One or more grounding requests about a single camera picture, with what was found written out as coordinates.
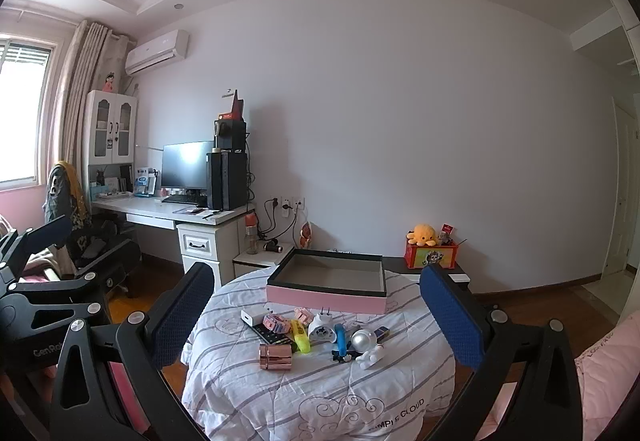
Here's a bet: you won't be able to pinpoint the pink storage box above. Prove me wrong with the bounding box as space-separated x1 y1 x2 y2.
266 248 388 317

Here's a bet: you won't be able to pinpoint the rose gold canister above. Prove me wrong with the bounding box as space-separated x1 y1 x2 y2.
258 343 293 372

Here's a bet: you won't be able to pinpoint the red cap water bottle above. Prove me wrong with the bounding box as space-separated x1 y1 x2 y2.
244 213 260 256

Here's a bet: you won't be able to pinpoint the black monitor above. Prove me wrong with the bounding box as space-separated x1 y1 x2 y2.
161 141 215 189

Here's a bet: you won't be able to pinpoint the red black box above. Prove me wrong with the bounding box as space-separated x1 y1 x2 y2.
218 90 247 122

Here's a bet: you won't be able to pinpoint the black office chair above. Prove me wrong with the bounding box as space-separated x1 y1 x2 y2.
45 213 143 299

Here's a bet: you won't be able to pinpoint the black flower hair clip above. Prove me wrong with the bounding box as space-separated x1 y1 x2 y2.
330 343 358 364

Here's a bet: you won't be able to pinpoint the black remote control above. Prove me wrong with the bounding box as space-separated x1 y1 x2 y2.
250 323 288 347

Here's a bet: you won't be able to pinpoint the white desk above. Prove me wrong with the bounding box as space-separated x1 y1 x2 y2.
90 193 256 279

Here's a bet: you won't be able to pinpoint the white plug charger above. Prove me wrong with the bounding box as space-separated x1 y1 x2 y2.
241 306 276 328

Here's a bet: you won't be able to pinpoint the red toy box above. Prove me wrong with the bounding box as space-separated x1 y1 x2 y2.
405 241 460 270

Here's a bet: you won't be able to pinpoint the black speaker box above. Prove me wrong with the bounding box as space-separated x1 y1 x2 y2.
214 120 247 152

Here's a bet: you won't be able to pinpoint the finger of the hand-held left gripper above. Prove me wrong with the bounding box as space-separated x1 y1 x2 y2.
0 270 112 328
0 215 72 282

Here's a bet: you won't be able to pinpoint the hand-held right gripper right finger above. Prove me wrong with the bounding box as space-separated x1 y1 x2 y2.
419 264 585 441

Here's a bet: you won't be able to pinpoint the white glass door cabinet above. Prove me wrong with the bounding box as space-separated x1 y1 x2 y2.
85 90 138 199

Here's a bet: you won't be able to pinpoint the black computer tower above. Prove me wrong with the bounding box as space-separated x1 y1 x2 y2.
206 151 249 212

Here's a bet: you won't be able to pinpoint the white wall sockets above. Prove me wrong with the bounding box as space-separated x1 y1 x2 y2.
267 195 306 216

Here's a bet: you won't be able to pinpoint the white plug night light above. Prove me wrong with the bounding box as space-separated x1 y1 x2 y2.
307 305 337 344

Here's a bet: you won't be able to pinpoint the bright pink sheet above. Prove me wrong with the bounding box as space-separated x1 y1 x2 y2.
107 356 151 427

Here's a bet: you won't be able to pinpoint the pale pink quilt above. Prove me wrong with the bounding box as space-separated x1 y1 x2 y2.
575 316 640 441

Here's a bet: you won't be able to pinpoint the window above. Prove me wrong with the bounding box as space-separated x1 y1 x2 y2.
0 33 61 192

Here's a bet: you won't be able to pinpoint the white silver astronaut figure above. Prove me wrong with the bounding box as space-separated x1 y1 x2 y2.
350 328 386 369

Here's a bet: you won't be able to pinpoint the beige curtain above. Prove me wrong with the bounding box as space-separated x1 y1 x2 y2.
47 20 132 182

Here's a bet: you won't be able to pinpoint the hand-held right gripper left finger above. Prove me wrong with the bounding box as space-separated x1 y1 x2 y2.
49 262 216 441

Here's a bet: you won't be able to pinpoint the blue cylindrical tube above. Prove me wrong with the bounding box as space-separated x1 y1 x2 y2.
332 322 349 361

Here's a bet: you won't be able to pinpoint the white door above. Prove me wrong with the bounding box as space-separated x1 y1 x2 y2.
602 101 640 282

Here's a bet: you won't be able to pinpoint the white air conditioner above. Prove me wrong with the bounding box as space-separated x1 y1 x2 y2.
124 30 191 76

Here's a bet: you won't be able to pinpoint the white nightstand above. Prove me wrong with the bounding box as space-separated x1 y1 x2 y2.
232 241 296 284

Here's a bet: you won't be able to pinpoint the black power cables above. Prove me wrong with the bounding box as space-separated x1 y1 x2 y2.
257 198 281 242

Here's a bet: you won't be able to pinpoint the yellow highlighter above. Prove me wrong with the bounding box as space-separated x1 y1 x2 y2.
290 318 312 354

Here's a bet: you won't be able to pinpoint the blue white product box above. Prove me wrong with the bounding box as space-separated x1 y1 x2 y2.
134 166 157 196

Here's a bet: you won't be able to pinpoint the orange plush octopus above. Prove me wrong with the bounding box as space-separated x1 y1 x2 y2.
406 222 441 248

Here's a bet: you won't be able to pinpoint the yellow black jacket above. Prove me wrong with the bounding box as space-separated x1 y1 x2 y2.
42 161 93 242

